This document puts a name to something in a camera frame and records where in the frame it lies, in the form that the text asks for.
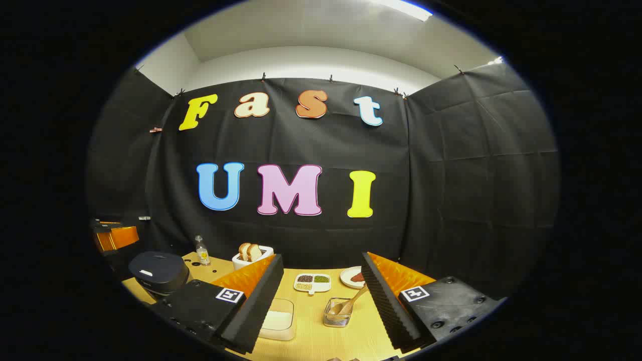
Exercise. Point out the dark grey rice cooker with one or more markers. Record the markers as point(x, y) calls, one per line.
point(155, 271)

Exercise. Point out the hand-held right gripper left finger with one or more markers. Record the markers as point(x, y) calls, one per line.
point(256, 306)

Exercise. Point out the small clear glass bottle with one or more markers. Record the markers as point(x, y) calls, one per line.
point(202, 254)

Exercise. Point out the white divided bean dish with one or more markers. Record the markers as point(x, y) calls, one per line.
point(312, 283)

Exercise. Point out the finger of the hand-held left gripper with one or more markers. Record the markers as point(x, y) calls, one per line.
point(118, 238)

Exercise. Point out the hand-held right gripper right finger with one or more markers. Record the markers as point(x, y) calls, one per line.
point(386, 306)

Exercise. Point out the toast bread slice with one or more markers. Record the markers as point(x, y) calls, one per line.
point(255, 252)
point(243, 250)

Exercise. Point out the wooden spoon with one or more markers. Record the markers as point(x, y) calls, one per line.
point(351, 301)

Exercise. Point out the red meat piece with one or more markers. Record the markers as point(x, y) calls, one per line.
point(357, 278)

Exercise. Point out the white toaster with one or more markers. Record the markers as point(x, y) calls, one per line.
point(241, 263)

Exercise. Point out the white rice container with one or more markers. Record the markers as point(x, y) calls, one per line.
point(277, 321)

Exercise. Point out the white round plate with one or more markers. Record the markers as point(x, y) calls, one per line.
point(346, 278)

